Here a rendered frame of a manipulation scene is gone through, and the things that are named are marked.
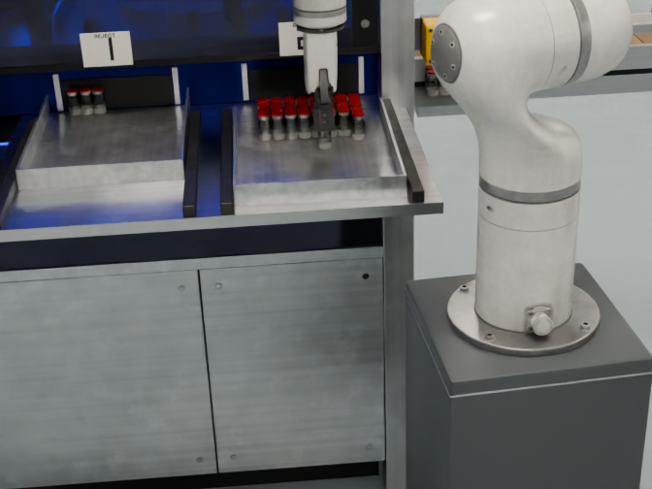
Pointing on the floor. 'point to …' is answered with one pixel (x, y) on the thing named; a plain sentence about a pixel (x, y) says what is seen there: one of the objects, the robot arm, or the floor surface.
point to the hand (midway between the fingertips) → (323, 115)
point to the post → (396, 235)
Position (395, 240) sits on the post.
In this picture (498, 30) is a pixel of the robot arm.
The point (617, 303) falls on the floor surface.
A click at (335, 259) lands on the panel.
